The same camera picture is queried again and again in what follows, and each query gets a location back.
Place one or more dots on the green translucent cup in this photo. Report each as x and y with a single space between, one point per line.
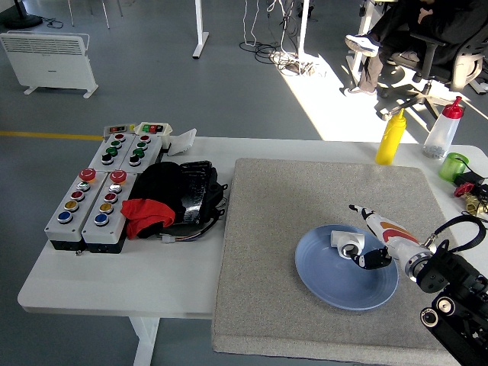
450 167

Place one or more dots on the black office chair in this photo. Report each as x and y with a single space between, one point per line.
431 57

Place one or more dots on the yellow squeeze bottle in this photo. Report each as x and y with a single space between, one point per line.
389 143

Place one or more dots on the red cloth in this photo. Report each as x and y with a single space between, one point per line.
146 215

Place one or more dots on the grey small switch box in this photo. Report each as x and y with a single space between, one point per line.
118 129

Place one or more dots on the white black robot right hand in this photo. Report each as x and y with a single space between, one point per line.
389 232

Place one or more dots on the white desk leg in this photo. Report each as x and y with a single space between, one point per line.
360 34
303 30
200 34

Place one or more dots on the cream switch box green red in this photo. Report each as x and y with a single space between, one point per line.
152 128

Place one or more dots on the black power adapter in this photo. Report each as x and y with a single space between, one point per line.
470 178

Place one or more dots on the white electric heater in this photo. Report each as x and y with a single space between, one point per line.
49 63

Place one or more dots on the clear squeeze bottle red cap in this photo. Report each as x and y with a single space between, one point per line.
442 133

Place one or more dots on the white plastic holder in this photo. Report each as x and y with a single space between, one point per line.
182 142

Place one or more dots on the blue round plate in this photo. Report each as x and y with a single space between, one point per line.
331 278

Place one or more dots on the white tee fitting wide opening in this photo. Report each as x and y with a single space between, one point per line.
348 242

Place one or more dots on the person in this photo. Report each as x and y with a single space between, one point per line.
396 23

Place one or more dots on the grey-brown mat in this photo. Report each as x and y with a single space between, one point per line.
274 236

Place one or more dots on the black glossy tray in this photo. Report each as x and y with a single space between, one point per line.
194 190

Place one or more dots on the black fan base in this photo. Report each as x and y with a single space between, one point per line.
23 20

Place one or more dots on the white table leg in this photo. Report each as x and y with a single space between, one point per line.
145 339

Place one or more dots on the five-button control box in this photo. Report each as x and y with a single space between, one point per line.
70 213
104 225

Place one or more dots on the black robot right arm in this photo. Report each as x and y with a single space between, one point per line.
450 270

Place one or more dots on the black cloth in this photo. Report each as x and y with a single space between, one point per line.
158 183

